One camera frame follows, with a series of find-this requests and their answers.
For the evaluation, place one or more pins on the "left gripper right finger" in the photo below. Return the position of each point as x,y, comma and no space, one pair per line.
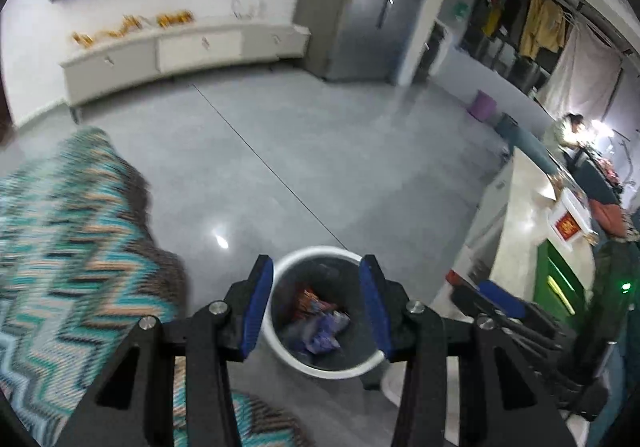
500,400

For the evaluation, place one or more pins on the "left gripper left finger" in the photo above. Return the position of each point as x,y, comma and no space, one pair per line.
131,401

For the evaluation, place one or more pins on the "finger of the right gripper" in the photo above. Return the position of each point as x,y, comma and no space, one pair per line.
523,318

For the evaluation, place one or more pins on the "purple plastic bag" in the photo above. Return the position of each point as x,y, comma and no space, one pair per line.
319,335

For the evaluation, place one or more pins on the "red snack bag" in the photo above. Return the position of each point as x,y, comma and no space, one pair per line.
307,305

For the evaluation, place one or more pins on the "white round trash bin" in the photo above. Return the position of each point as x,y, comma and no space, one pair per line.
333,274

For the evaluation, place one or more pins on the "white marble counter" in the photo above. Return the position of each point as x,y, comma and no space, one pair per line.
509,224

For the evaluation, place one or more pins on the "zigzag patterned rug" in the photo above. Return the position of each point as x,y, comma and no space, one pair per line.
79,268

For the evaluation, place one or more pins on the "person in background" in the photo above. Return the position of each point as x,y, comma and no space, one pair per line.
562,137

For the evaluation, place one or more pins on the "purple bucket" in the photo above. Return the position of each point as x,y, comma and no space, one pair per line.
483,107

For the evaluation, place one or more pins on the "grey white TV cabinet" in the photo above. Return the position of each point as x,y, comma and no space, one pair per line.
146,56

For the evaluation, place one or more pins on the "golden dragon ornament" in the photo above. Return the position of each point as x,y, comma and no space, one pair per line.
128,25

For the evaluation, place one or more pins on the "golden tiger ornament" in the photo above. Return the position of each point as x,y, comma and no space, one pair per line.
165,20

